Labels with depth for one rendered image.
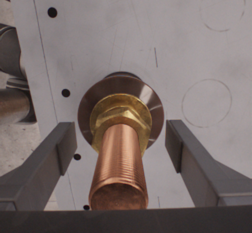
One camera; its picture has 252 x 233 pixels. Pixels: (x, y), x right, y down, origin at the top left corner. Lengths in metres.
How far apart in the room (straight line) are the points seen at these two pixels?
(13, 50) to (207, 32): 0.36
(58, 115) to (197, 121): 0.23
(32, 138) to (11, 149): 0.28
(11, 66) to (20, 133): 1.68
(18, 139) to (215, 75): 2.00
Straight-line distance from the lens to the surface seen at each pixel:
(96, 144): 0.16
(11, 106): 0.52
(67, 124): 0.16
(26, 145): 2.13
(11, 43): 0.44
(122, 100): 0.18
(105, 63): 0.28
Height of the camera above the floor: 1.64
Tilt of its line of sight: 73 degrees down
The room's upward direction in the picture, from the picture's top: 178 degrees clockwise
